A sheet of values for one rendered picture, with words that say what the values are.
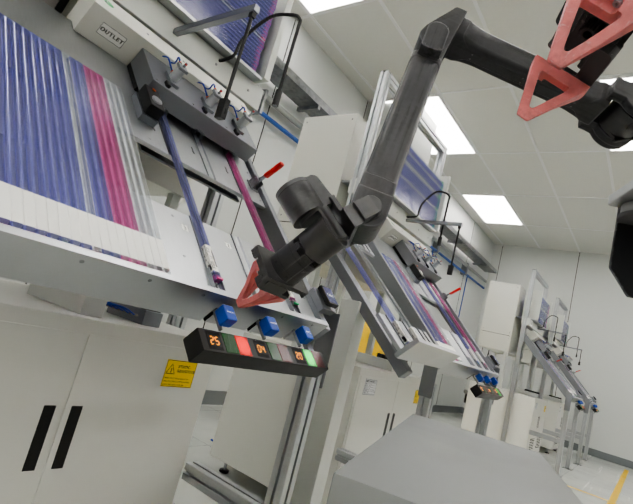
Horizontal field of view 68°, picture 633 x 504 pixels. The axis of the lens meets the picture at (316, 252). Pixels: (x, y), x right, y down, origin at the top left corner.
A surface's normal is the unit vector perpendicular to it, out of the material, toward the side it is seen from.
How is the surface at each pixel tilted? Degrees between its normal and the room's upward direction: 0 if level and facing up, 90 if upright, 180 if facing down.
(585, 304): 90
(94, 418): 90
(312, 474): 90
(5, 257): 135
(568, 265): 90
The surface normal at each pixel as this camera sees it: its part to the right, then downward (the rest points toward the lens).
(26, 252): 0.38, 0.75
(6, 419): 0.79, 0.11
